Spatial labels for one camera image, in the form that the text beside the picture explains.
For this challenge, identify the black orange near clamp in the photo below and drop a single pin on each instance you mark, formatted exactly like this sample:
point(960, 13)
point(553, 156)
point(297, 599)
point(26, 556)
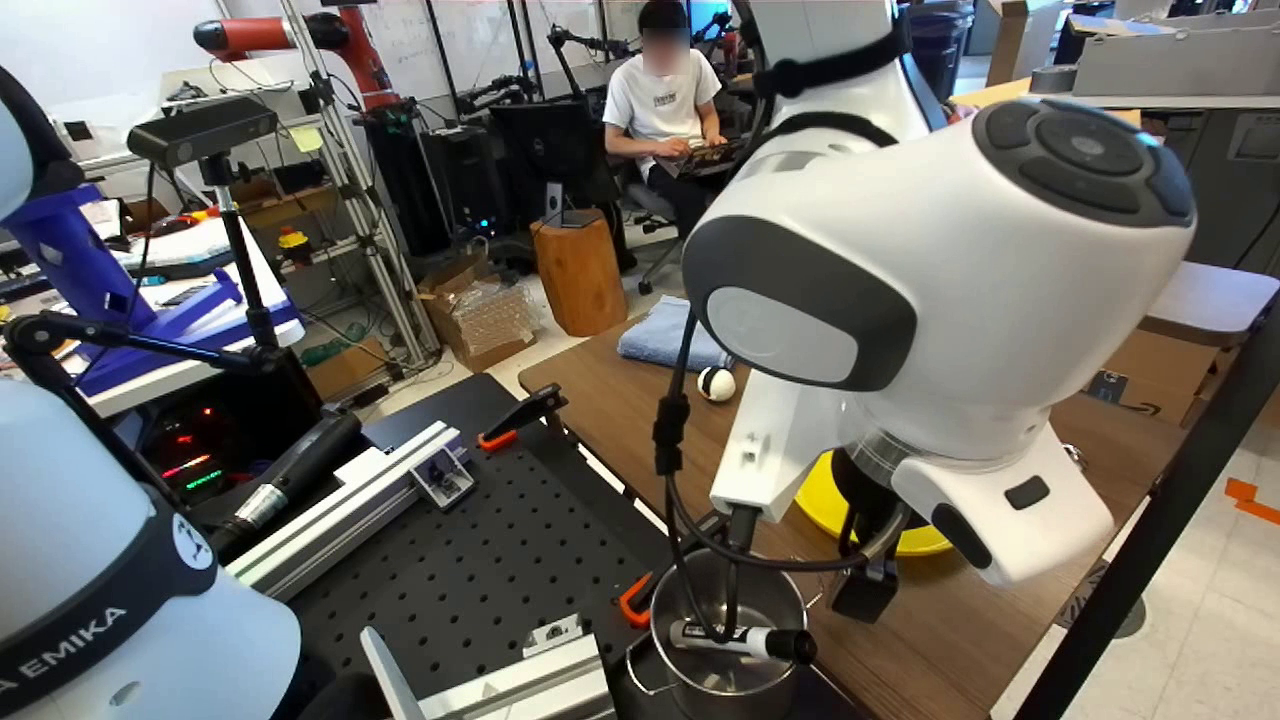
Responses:
point(633, 603)

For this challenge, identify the stainless steel pot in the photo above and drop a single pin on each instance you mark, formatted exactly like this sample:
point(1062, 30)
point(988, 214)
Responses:
point(723, 595)

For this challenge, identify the aluminium extrusion rail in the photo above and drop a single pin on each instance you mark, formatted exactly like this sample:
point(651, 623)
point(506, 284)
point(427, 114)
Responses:
point(429, 467)

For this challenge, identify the white black marker in pot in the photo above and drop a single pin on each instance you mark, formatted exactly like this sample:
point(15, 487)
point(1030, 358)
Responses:
point(746, 642)

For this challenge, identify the black perforated breadboard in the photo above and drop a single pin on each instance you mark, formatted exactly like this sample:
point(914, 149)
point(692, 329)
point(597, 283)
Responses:
point(457, 595)

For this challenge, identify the black orange clamp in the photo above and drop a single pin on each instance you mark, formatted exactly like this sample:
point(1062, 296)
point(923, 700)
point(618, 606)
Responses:
point(633, 603)
point(533, 410)

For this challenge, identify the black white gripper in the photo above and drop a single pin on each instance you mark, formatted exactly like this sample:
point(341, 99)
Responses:
point(1010, 514)

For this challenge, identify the metal wire shelving rack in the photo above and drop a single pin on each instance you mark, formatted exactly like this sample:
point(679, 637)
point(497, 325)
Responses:
point(355, 86)

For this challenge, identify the cardboard box on floor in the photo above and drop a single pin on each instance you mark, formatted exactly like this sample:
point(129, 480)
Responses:
point(476, 314)

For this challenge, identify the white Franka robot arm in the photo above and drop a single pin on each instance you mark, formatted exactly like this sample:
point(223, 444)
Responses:
point(904, 292)

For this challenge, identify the white black small ball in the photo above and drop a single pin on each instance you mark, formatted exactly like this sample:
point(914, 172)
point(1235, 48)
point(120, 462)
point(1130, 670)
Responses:
point(719, 385)

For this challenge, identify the seated person white shirt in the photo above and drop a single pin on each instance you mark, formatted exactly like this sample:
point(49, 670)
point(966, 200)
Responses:
point(660, 110)

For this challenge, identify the black orange far clamp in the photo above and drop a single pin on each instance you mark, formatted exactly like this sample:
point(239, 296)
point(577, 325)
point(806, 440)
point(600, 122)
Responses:
point(533, 410)

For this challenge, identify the blue white robot base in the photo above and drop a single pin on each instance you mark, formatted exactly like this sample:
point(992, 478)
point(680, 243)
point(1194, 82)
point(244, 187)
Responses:
point(170, 292)

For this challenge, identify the folded blue cloth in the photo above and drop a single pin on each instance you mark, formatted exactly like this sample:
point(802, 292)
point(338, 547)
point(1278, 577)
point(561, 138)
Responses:
point(660, 339)

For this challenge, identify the camera on black stand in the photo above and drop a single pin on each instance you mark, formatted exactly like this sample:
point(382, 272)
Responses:
point(223, 200)

